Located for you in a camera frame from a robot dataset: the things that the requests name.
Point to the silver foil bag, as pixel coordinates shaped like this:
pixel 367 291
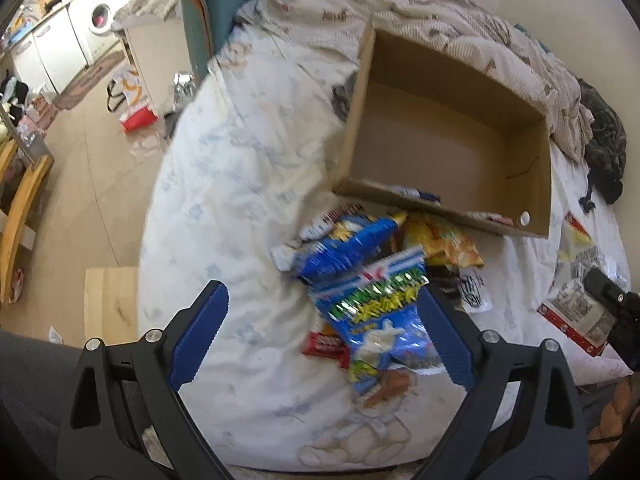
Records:
pixel 184 87

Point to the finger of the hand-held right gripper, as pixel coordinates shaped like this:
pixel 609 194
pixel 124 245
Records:
pixel 602 284

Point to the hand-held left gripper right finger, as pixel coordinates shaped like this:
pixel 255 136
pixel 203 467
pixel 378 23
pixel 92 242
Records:
pixel 445 337

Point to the white washing machine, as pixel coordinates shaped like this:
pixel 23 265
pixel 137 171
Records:
pixel 97 20

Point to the black white small packet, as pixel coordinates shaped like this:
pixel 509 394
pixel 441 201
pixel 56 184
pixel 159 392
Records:
pixel 472 292

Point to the white side cabinet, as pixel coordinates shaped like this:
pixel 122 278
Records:
pixel 160 60

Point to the patterned floor rug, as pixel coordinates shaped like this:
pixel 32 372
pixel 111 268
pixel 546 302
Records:
pixel 85 80

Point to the white kitchen cabinet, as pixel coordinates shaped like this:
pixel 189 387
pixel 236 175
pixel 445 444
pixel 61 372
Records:
pixel 50 55

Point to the wooden chair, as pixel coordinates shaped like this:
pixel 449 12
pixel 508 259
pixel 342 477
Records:
pixel 22 205

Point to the red bag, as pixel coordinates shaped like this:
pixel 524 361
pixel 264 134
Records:
pixel 140 119

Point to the brown cardboard box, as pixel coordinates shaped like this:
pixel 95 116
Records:
pixel 440 150

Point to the red snack packet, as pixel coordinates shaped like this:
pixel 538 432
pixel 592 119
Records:
pixel 322 345

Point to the cardboard sheet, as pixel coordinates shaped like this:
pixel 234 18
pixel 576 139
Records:
pixel 110 305

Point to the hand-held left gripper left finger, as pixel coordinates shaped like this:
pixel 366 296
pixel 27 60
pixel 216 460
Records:
pixel 200 332

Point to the red white printed carton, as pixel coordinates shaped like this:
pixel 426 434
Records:
pixel 575 320

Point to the white orange shopping bag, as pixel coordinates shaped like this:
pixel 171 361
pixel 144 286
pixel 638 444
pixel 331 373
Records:
pixel 132 87

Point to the teal armchair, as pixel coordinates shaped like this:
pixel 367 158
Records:
pixel 220 15

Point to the beige checked blanket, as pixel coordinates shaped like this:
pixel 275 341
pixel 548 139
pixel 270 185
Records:
pixel 450 25

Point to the white printed quilt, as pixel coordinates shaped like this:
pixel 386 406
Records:
pixel 240 185

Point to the person's dark trouser leg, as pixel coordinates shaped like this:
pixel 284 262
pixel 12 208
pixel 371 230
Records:
pixel 30 400

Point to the dark camouflage garment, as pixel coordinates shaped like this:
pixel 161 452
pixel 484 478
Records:
pixel 607 145

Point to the blue chip bag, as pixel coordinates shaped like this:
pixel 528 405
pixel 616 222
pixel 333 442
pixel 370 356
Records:
pixel 345 252

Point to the blue green snack bag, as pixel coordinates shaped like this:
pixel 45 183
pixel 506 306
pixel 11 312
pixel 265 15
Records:
pixel 380 310

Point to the orange braided item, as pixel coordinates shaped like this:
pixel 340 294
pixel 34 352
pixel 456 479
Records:
pixel 615 407

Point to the yellow snack bag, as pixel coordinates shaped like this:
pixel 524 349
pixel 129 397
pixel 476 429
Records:
pixel 445 242

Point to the printed paper sheet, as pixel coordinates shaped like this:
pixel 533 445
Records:
pixel 577 240

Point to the brown white snack packet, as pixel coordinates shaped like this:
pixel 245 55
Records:
pixel 320 222

